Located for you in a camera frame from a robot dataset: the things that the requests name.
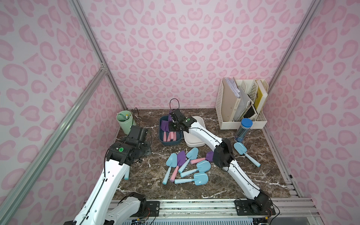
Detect purple square shovel middle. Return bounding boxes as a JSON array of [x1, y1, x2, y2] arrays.
[[190, 151, 214, 165]]

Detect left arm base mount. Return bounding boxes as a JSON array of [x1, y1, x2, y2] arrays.
[[118, 192, 160, 217]]

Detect blue square shovel front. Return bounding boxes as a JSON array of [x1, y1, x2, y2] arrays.
[[174, 172, 209, 186]]

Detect aluminium front rail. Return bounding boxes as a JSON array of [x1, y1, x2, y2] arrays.
[[109, 198, 323, 225]]

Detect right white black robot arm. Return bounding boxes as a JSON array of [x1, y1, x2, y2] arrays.
[[170, 109, 273, 215]]

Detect white storage box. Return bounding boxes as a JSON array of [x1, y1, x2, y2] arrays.
[[183, 116, 206, 148]]

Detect dark teal storage box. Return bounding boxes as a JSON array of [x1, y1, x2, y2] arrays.
[[158, 116, 183, 146]]

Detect blue lid pencil tube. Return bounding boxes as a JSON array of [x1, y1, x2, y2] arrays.
[[234, 118, 253, 143]]

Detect blue pointed shovel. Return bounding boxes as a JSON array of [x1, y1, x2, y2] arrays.
[[178, 148, 199, 173], [162, 153, 177, 185]]

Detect purple square shovel pink handle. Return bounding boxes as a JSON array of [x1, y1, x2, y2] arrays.
[[160, 120, 170, 142]]

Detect white desk file organizer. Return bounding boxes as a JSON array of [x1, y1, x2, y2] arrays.
[[215, 78, 269, 130]]

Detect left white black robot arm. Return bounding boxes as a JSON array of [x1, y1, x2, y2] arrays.
[[66, 125, 151, 225]]

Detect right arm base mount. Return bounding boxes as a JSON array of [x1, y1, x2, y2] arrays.
[[234, 196, 276, 217]]

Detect green pen holder cup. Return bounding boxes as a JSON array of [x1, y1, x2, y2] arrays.
[[116, 110, 136, 135]]

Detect blue round shovel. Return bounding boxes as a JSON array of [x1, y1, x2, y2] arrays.
[[180, 160, 211, 178]]

